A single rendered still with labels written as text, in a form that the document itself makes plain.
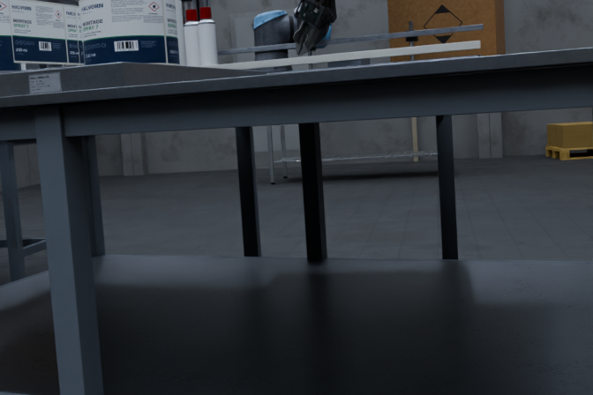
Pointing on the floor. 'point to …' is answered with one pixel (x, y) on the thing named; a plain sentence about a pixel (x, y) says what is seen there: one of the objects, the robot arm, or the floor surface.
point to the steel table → (332, 155)
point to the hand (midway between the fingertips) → (301, 51)
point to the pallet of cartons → (569, 140)
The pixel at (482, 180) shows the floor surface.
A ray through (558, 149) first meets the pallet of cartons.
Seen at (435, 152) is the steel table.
